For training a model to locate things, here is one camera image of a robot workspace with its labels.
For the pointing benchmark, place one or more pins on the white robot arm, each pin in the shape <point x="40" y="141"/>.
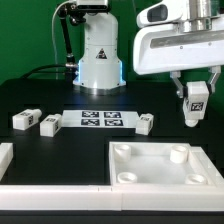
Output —
<point x="99" y="66"/>

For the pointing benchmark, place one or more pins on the white U-shaped obstacle fence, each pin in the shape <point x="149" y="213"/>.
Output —
<point x="146" y="197"/>

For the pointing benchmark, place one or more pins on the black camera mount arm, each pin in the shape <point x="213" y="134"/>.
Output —
<point x="70" y="11"/>

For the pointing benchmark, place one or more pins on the white marker base plate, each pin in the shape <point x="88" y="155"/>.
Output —
<point x="99" y="119"/>

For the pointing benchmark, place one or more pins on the white square table top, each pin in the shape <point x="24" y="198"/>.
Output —
<point x="161" y="163"/>

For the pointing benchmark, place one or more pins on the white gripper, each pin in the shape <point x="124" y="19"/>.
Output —
<point x="180" y="35"/>

